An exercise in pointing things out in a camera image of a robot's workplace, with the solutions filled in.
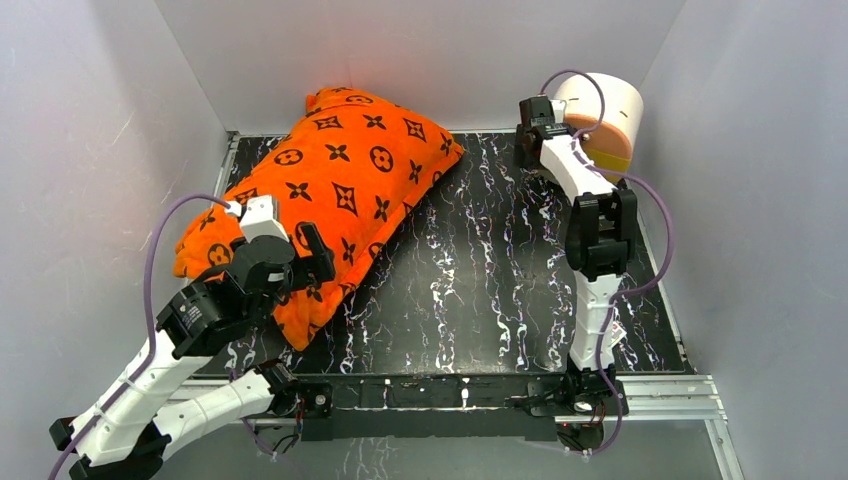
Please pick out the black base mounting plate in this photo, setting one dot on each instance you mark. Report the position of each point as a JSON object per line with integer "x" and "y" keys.
{"x": 536, "y": 406}

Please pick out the white cylinder with coloured lid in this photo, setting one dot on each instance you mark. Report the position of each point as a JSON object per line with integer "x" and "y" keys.
{"x": 608, "y": 111}

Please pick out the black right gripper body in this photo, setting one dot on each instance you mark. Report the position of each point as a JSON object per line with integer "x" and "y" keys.
{"x": 528, "y": 161}

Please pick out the orange patterned plush pillowcase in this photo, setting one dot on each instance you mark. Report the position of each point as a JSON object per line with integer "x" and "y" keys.
{"x": 355, "y": 165}

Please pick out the red white label tag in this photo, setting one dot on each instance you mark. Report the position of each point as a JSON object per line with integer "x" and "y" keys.
{"x": 617, "y": 333}

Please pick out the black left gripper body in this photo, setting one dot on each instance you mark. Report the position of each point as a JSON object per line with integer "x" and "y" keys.
{"x": 308, "y": 258}

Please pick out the aluminium front rail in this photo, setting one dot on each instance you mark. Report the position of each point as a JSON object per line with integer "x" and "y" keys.
{"x": 645, "y": 397}

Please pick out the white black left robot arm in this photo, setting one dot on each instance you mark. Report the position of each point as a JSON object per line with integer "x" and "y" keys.
{"x": 134, "y": 427}

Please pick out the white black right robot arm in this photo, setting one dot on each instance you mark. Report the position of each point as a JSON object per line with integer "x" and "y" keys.
{"x": 599, "y": 241}

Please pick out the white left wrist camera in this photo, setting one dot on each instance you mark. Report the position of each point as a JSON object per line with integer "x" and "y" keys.
{"x": 261, "y": 218}

